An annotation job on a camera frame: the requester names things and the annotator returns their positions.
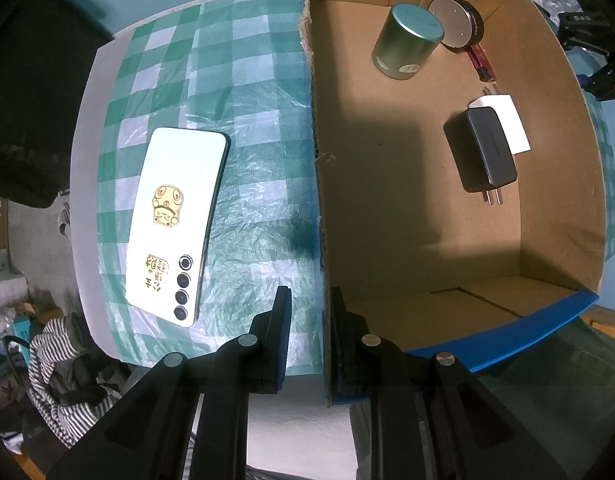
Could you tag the dark grey power adapter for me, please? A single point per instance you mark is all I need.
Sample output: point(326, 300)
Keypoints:
point(482, 147)

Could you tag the striped cloth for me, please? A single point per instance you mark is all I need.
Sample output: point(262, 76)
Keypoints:
point(62, 390)

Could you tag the dark cloth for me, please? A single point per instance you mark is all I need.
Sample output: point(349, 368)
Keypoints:
point(32, 85)

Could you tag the white smartphone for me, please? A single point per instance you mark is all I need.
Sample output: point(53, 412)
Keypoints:
point(180, 210)

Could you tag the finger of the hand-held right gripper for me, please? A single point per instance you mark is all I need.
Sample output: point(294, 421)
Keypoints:
point(607, 77)

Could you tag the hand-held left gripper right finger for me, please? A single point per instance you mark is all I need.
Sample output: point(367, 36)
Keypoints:
point(338, 340)

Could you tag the white power adapter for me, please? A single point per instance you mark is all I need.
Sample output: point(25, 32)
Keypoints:
point(516, 125)

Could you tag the green checkered tablecloth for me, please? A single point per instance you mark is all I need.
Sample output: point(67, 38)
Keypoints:
point(257, 160)

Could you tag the blue cardboard box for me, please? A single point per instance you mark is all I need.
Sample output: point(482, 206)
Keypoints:
point(412, 185)

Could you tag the round silver black-rimmed case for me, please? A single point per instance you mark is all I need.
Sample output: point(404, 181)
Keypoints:
point(455, 17)

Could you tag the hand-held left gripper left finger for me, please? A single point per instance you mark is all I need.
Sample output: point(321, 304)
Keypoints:
point(282, 332)

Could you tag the teal metal tin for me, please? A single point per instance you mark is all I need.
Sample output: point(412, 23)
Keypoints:
point(405, 42)

